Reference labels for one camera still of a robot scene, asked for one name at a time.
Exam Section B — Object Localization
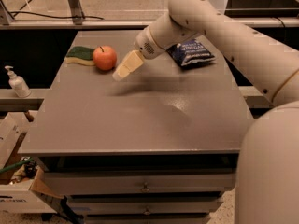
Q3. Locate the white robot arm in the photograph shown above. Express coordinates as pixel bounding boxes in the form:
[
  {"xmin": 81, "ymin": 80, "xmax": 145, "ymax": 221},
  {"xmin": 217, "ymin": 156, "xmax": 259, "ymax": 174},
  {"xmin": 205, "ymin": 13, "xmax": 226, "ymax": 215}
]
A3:
[{"xmin": 113, "ymin": 0, "xmax": 299, "ymax": 224}]

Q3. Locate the blue chip bag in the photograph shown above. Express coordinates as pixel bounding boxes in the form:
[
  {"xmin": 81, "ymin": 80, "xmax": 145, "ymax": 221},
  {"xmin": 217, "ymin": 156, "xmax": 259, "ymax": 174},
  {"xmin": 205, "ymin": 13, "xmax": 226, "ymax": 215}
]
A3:
[{"xmin": 167, "ymin": 39, "xmax": 216, "ymax": 68}]

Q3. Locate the grey drawer cabinet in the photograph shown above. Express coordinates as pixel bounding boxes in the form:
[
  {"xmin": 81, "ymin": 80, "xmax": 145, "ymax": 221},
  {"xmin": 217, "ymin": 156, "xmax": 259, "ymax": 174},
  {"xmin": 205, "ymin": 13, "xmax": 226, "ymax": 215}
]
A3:
[{"xmin": 18, "ymin": 29, "xmax": 255, "ymax": 224}]

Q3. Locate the cardboard box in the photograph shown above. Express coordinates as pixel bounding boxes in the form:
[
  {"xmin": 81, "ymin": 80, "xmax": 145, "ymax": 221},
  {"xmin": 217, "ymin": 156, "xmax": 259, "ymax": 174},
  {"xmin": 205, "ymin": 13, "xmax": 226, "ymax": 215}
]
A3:
[{"xmin": 0, "ymin": 110, "xmax": 59, "ymax": 214}]

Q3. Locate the white pump bottle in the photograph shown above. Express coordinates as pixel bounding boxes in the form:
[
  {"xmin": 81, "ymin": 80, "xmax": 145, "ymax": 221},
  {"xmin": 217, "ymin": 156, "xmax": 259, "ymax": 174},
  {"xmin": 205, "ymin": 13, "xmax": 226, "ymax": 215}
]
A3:
[{"xmin": 5, "ymin": 65, "xmax": 31, "ymax": 98}]

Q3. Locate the black cable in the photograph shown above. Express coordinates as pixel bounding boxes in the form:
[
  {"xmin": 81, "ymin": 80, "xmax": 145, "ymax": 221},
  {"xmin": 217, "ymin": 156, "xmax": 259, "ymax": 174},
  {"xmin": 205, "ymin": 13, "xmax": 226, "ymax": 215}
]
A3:
[{"xmin": 8, "ymin": 10, "xmax": 106, "ymax": 21}]

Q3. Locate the metal railing frame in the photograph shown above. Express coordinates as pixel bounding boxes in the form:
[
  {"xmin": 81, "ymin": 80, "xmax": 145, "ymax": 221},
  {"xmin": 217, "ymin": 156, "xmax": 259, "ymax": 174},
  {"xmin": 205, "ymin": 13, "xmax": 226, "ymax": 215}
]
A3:
[{"xmin": 2, "ymin": 0, "xmax": 298, "ymax": 28}]

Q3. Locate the green stick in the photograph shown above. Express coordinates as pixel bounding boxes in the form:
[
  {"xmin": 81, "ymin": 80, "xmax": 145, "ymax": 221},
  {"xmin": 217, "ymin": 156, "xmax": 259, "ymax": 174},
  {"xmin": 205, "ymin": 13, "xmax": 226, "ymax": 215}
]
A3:
[{"xmin": 0, "ymin": 158, "xmax": 34, "ymax": 174}]

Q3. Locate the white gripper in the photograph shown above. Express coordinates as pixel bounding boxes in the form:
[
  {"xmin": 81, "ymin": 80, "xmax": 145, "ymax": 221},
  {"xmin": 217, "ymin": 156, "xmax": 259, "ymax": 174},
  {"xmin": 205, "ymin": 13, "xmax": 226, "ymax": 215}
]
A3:
[{"xmin": 112, "ymin": 27, "xmax": 164, "ymax": 81}]

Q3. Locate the green and yellow sponge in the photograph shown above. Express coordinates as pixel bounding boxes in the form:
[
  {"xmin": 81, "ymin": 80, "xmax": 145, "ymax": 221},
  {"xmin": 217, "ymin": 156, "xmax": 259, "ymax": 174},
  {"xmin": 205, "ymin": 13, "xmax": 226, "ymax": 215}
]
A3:
[{"xmin": 65, "ymin": 46, "xmax": 94, "ymax": 66}]

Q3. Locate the red apple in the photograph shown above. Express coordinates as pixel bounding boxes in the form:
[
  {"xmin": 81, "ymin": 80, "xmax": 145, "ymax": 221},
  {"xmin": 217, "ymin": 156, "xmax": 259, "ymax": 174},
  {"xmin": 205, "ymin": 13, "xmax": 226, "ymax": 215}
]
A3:
[{"xmin": 93, "ymin": 46, "xmax": 117, "ymax": 71}]

